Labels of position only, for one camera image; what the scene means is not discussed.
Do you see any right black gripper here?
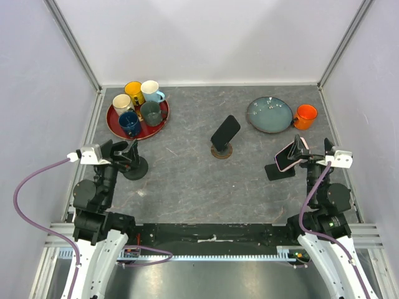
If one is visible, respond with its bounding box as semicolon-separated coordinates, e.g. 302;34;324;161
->
287;134;334;205

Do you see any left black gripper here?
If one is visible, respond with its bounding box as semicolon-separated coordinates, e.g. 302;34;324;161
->
95;138;140;206

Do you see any black round base phone stand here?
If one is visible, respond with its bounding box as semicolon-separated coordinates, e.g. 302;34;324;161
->
123;156;148;181

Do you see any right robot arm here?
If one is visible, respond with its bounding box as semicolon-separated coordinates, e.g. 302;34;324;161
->
285;135;377;298

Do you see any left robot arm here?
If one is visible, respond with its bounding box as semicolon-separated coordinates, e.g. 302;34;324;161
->
62;140;140;298

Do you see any pink cased phone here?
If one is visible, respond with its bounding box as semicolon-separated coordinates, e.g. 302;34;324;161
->
274;137;309;172

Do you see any black phone on wooden stand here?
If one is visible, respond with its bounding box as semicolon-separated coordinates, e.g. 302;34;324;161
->
211;115;241;151

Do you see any dark blue mug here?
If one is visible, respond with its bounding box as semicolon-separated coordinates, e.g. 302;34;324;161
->
118;111;142;137

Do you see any red round tray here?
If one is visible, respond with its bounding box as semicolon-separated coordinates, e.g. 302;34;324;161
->
106;100;170;140

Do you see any orange mug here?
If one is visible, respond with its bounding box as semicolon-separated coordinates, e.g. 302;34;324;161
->
292;104;318;130

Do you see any grey green mug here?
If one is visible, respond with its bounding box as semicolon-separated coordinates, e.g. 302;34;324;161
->
140;102;168;127

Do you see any cream white mug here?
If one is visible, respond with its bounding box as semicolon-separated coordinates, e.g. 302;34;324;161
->
112;94;135;116

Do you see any blue ceramic plate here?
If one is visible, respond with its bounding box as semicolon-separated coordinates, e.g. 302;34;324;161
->
246;97;294;133

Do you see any yellow mug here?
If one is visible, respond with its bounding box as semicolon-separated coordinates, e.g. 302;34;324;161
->
124;81;145;106

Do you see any light blue mug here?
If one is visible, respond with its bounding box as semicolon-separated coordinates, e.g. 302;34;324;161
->
141;80;166;103

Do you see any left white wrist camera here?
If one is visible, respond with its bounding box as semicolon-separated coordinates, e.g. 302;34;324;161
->
67;145;111;166

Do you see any white cable duct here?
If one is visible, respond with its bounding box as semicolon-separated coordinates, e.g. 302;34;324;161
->
57;246;309;262

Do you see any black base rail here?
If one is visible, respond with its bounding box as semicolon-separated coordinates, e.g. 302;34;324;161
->
128;223;299;256

